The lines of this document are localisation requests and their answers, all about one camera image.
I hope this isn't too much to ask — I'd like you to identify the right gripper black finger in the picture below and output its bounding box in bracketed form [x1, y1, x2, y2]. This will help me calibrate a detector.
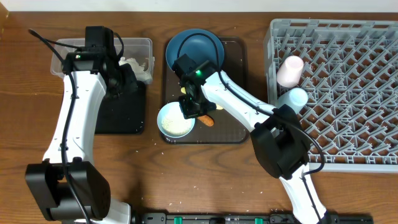
[178, 95, 199, 119]
[200, 100, 216, 115]

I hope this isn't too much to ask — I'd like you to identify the cream plastic spoon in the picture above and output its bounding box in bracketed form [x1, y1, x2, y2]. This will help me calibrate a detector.
[180, 87, 224, 110]

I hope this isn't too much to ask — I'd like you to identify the orange carrot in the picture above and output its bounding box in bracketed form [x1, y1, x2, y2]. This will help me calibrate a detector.
[197, 115, 215, 127]

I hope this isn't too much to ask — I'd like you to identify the light blue bowl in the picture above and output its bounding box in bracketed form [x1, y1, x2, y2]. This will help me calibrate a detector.
[157, 102, 195, 138]

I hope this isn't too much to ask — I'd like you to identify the dark blue plate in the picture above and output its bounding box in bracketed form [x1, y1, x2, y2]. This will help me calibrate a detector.
[165, 29, 224, 68]

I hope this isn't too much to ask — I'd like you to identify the pink cup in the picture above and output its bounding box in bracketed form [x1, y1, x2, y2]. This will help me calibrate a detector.
[276, 55, 304, 88]

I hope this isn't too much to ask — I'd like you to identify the light blue cup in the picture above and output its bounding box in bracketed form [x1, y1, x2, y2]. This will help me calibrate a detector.
[277, 88, 308, 114]

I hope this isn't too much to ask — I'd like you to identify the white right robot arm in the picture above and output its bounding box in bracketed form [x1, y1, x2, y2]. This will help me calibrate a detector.
[172, 55, 326, 223]

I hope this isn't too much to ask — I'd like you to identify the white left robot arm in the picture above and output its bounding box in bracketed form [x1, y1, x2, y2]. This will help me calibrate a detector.
[25, 52, 136, 223]

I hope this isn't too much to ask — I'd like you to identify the grey dishwasher rack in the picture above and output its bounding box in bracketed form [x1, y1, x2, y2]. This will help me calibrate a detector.
[264, 19, 397, 173]

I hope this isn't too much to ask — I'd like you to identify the crumpled white paper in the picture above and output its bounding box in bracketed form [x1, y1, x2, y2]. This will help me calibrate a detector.
[119, 57, 152, 84]

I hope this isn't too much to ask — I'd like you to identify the pile of rice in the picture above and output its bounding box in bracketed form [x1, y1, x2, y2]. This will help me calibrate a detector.
[161, 110, 192, 136]

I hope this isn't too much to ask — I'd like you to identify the dark brown serving tray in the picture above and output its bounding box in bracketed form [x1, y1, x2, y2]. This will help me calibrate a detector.
[161, 37, 250, 144]

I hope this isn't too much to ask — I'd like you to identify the black square bin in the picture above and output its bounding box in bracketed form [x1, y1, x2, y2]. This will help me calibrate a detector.
[95, 81, 146, 134]

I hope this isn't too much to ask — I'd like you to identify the clear plastic bin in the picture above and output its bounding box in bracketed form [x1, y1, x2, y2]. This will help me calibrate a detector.
[50, 37, 155, 85]

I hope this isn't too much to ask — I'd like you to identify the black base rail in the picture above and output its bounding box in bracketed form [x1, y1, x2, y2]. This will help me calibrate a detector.
[131, 212, 374, 224]

